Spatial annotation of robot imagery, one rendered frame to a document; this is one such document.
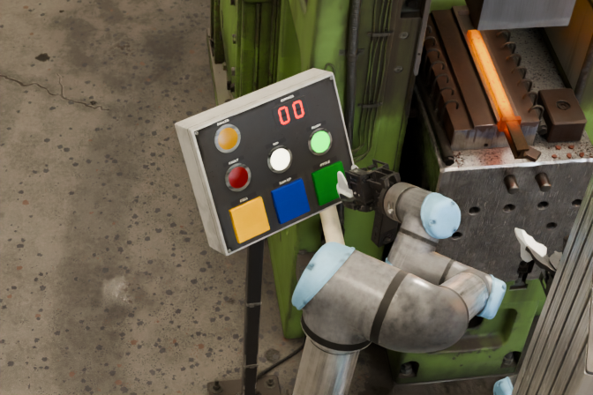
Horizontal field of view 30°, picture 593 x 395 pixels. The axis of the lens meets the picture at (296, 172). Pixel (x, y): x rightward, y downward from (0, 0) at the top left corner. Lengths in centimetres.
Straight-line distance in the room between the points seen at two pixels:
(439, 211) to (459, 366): 128
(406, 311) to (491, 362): 166
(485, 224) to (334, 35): 62
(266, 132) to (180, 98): 177
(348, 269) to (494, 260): 125
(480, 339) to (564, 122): 83
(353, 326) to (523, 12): 94
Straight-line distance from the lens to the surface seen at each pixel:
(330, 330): 165
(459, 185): 258
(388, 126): 268
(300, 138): 228
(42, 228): 360
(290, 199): 228
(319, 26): 243
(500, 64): 271
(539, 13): 236
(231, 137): 219
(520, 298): 301
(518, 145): 249
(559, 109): 265
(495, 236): 277
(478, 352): 319
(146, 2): 441
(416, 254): 201
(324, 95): 229
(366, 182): 216
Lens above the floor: 271
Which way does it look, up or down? 47 degrees down
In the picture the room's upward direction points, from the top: 5 degrees clockwise
